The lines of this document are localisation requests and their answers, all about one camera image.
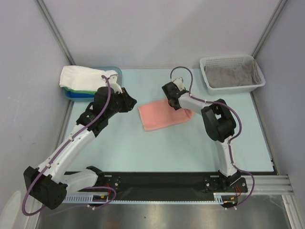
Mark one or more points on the grey towel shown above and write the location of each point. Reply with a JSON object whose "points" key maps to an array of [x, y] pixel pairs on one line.
{"points": [[243, 75]]}

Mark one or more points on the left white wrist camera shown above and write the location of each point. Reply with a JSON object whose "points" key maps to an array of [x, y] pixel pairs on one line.
{"points": [[112, 82]]}

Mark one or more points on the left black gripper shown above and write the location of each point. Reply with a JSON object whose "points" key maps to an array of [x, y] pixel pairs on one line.
{"points": [[128, 101]]}

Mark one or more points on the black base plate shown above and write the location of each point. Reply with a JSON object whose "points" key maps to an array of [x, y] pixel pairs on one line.
{"points": [[171, 183]]}

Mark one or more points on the white perforated plastic basket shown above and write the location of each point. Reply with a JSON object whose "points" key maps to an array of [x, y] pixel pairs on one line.
{"points": [[229, 61]]}

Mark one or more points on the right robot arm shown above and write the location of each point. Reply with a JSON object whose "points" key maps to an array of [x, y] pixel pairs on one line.
{"points": [[219, 125]]}

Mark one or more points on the green towel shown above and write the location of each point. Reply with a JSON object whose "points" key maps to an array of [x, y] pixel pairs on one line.
{"points": [[83, 92]]}

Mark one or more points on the teal plastic tray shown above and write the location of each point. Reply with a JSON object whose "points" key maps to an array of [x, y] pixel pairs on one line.
{"points": [[105, 69]]}

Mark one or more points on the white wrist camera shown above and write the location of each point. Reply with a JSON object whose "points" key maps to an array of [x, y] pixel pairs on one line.
{"points": [[179, 82], [112, 82]]}

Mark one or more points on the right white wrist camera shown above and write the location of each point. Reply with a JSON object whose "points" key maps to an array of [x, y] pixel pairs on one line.
{"points": [[179, 82]]}

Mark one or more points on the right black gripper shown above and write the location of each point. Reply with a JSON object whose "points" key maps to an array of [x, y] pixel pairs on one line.
{"points": [[169, 90]]}

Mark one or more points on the white towel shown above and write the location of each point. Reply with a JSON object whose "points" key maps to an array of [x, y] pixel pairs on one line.
{"points": [[80, 78]]}

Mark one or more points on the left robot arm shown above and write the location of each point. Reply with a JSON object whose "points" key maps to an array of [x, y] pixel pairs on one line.
{"points": [[47, 183]]}

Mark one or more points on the pink towel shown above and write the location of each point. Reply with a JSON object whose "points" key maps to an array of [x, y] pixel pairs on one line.
{"points": [[159, 114]]}

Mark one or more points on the white slotted cable duct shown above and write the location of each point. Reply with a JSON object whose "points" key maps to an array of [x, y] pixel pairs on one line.
{"points": [[203, 198]]}

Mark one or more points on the white rounded object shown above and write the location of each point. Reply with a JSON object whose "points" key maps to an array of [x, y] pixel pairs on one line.
{"points": [[10, 211]]}

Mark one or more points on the blue towel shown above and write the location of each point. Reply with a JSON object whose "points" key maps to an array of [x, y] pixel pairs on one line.
{"points": [[79, 96]]}

